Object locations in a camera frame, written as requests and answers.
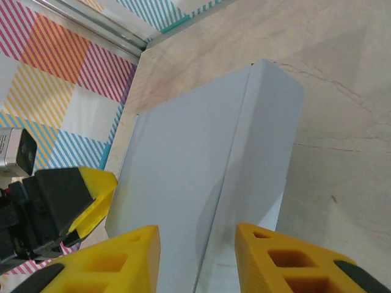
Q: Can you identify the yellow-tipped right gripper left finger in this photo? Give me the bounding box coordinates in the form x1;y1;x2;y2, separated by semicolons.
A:
9;225;161;293

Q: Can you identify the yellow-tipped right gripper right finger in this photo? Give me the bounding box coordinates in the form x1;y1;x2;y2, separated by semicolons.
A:
235;223;391;293

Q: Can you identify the white paper box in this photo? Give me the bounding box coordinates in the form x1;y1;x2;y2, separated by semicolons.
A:
103;59;305;293

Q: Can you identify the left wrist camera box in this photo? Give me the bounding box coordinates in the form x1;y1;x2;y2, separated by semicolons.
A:
0;128;38;178

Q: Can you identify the aluminium corner post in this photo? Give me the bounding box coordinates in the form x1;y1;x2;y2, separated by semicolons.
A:
45;0;148;59

